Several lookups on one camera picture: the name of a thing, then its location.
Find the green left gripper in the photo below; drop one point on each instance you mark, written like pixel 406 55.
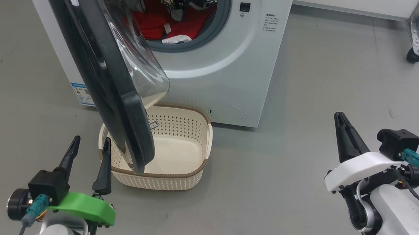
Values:
pixel 86 207

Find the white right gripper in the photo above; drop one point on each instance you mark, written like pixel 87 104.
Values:
pixel 358 168

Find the black round glass washer door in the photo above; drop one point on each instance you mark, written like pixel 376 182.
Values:
pixel 96 78

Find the red and white garment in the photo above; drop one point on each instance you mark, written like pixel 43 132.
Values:
pixel 150 19

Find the cream perforated laundry basket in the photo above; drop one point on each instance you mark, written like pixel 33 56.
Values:
pixel 176 156

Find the white front-load washing machine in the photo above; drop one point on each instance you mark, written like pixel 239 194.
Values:
pixel 228 66

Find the blue energy label sticker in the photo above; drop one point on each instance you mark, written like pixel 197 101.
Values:
pixel 82 94

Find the metal cart leg with caster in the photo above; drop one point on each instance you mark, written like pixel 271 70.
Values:
pixel 416 33

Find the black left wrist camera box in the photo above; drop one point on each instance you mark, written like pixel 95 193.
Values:
pixel 47 187

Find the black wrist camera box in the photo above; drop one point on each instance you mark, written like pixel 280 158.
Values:
pixel 47 187
pixel 398 143

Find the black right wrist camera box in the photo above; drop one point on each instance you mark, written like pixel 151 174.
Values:
pixel 398 143

